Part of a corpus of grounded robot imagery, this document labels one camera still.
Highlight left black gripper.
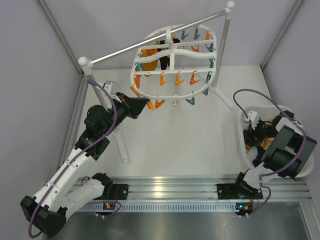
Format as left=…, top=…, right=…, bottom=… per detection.
left=101, top=91, right=149, bottom=137

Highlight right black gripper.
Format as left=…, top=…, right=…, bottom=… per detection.
left=243, top=118, right=278, bottom=147

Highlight white clip sock hanger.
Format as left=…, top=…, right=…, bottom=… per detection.
left=130, top=24, right=217, bottom=110

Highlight beige brown patterned sock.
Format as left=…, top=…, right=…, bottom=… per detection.
left=245, top=138, right=273, bottom=153

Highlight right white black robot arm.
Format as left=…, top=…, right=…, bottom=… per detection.
left=233, top=113, right=317, bottom=199

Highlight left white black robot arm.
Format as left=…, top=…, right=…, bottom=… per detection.
left=20, top=92, right=149, bottom=238

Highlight dark navy sock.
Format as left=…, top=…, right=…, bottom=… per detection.
left=252, top=146, right=266, bottom=168

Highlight white plastic basket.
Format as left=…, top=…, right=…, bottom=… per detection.
left=237, top=104, right=315, bottom=178

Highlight orange hanging sock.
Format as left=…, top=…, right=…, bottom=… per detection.
left=140, top=49, right=158, bottom=72

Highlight black hanging sock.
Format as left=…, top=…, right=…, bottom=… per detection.
left=156, top=38, right=180, bottom=70

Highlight white drying rack stand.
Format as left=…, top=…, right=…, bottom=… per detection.
left=77, top=0, right=237, bottom=165

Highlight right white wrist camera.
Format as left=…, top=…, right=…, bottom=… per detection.
left=244, top=111, right=260, bottom=130

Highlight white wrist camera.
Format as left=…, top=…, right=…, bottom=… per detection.
left=103, top=81, right=118, bottom=95
left=244, top=111, right=260, bottom=130

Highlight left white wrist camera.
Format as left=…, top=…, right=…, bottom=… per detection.
left=103, top=81, right=118, bottom=95

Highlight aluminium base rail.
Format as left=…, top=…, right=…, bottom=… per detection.
left=39, top=175, right=311, bottom=213

